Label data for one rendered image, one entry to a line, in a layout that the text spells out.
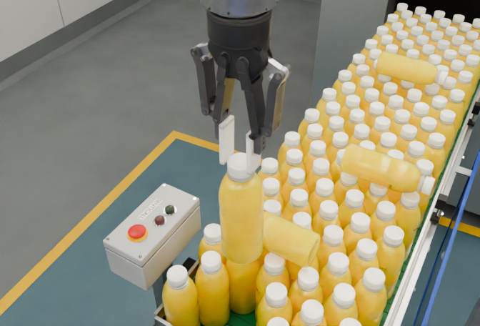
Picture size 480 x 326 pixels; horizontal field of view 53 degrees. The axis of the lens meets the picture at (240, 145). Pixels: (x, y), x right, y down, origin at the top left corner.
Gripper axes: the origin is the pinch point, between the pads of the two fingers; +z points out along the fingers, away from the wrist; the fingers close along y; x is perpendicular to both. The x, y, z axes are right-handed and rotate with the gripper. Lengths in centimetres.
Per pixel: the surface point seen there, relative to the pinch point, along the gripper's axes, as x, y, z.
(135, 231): -0.1, -24.7, 31.7
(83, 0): 224, -289, 111
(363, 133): 57, 3, 33
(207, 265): 1.3, -8.2, 33.2
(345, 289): 9.8, 16.4, 33.4
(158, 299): 4, -25, 60
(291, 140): 45, -12, 33
